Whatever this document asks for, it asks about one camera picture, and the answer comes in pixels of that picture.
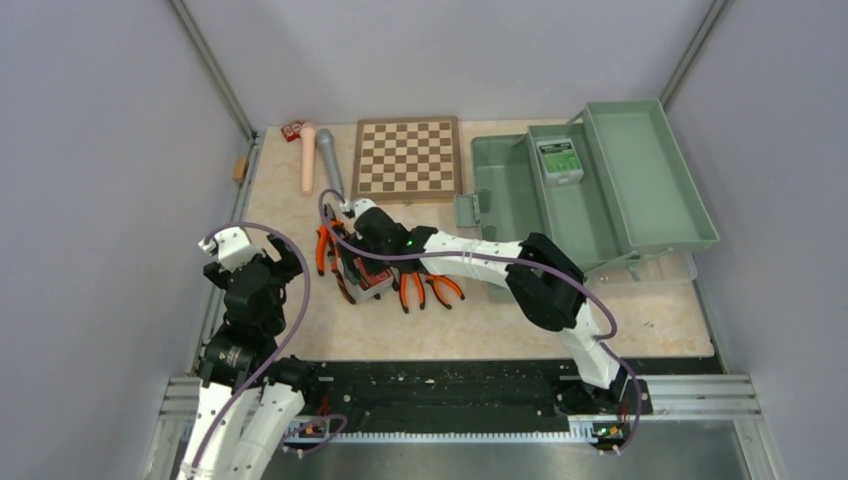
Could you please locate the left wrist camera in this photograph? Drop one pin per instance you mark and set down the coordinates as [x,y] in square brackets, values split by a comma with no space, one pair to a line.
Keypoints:
[232,247]

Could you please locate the green toolbox tray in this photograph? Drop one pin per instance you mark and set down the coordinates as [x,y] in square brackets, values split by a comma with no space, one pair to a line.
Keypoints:
[653,201]

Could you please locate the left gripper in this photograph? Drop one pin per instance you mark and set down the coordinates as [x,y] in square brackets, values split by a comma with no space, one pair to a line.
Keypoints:
[289,265]

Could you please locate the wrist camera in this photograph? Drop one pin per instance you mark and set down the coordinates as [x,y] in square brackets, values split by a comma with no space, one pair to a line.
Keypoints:
[232,247]
[353,209]

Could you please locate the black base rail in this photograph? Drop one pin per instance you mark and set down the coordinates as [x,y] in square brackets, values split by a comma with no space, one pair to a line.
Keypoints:
[467,397]

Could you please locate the orange needle nose pliers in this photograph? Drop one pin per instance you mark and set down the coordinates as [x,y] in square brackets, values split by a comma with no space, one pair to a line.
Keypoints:
[436,282]

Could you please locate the orange cutting pliers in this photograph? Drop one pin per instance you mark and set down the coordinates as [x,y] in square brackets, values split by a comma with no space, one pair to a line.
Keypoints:
[411,292]

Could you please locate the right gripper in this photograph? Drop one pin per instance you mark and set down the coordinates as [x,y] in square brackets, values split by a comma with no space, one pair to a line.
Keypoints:
[361,242]

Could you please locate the green plastic toolbox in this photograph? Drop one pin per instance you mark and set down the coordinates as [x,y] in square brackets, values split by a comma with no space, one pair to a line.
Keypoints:
[591,221]

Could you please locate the red label screw box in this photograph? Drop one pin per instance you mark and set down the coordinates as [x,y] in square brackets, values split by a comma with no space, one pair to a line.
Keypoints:
[384,279]

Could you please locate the pink microphone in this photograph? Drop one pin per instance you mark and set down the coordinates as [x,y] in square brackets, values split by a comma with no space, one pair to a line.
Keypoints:
[308,138]

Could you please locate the wooden chessboard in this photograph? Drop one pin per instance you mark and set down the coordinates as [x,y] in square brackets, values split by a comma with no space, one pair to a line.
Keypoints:
[408,160]

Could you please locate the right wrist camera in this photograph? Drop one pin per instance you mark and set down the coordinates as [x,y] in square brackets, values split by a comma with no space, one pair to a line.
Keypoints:
[353,209]

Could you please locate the black orange striped pliers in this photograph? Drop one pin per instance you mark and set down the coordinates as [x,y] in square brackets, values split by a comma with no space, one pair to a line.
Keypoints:
[346,291]

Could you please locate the left wooden block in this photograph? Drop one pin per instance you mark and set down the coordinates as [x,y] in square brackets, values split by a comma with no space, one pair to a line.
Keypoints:
[240,170]

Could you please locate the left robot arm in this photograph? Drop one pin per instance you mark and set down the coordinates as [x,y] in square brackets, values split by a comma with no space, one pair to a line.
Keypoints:
[247,396]

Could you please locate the red small packet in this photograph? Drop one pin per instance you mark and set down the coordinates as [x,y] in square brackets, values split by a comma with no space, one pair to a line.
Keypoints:
[293,130]

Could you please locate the green label screw box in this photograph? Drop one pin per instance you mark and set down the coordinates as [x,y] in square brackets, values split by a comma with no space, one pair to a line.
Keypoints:
[559,162]

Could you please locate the grey microphone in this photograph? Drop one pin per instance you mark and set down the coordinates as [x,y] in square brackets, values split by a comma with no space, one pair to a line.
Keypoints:
[326,143]

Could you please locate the large orange combination pliers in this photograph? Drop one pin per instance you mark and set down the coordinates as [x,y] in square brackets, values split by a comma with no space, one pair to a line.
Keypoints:
[326,249]

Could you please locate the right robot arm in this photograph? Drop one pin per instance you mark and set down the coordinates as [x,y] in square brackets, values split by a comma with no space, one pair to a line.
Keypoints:
[546,284]

